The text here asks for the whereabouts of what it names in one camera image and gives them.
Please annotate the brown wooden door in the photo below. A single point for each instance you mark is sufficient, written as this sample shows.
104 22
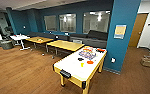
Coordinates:
137 30

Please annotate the interior glass window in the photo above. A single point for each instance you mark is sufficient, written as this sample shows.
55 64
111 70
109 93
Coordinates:
67 22
97 21
50 23

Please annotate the yellow notice on blue pillar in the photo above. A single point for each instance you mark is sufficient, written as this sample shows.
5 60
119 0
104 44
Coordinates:
120 31

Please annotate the small white table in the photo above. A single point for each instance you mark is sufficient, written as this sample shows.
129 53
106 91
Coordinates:
19 37

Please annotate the grey beanbag chair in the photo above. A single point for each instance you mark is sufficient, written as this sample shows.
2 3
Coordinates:
5 43

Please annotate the white outlet on blue pillar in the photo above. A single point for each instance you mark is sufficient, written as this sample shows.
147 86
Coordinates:
113 60

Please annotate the yellow air hockey gaming table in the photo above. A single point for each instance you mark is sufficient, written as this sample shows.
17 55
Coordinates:
81 65

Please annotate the dark grey sofa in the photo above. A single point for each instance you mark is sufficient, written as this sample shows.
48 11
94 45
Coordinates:
87 38

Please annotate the red bowl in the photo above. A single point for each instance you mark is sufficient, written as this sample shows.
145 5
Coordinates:
100 50

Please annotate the yellow wooden table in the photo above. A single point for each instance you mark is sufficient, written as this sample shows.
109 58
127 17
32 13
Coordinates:
40 40
66 45

